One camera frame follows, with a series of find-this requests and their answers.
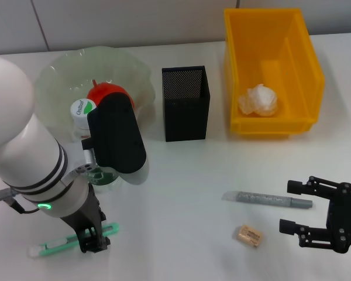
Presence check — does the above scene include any green utility knife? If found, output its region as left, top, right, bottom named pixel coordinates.
left=27, top=222, right=120, bottom=259

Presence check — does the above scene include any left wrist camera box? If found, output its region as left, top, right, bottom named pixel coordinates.
left=81, top=91, right=151, bottom=186

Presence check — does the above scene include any grey glitter pen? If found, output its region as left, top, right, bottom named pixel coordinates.
left=222, top=190, right=314, bottom=210

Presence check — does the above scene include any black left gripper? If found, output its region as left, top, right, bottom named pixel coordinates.
left=59, top=185, right=112, bottom=253

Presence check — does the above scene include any beige eraser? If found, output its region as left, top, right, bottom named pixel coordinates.
left=232, top=224, right=264, bottom=250

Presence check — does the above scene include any clear green-label water bottle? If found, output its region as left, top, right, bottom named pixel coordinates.
left=70, top=98, right=126, bottom=194

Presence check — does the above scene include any yellow plastic bin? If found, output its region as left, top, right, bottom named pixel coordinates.
left=223, top=8, right=325, bottom=140

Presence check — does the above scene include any pale green glass fruit plate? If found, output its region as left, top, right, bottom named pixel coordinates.
left=35, top=46, right=157, bottom=139

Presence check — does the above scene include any white paper ball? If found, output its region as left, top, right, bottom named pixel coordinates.
left=237, top=83, right=280, bottom=117

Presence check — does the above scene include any black mesh pen holder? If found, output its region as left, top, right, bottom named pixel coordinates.
left=161, top=65, right=211, bottom=143

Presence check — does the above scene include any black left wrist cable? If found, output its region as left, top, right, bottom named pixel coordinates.
left=0, top=189, right=39, bottom=214

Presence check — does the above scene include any orange fruit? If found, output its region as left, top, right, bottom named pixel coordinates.
left=86, top=78, right=135, bottom=112

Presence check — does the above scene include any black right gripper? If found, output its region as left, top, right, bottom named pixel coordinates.
left=278, top=175, right=351, bottom=254

